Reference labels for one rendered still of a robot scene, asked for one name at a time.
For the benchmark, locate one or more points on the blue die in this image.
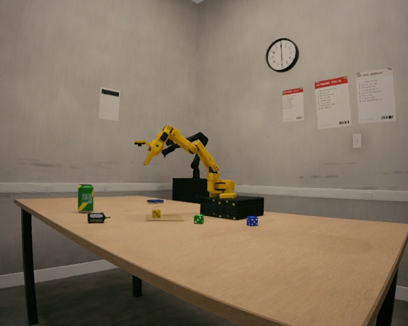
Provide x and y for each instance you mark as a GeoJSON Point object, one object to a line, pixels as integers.
{"type": "Point", "coordinates": [252, 221]}

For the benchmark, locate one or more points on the green die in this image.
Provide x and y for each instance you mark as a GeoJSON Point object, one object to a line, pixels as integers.
{"type": "Point", "coordinates": [198, 219]}

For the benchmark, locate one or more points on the green soda can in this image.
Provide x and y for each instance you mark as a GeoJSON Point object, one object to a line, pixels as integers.
{"type": "Point", "coordinates": [85, 198]}

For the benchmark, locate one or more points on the yellow die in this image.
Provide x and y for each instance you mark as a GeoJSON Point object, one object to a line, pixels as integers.
{"type": "Point", "coordinates": [156, 213]}

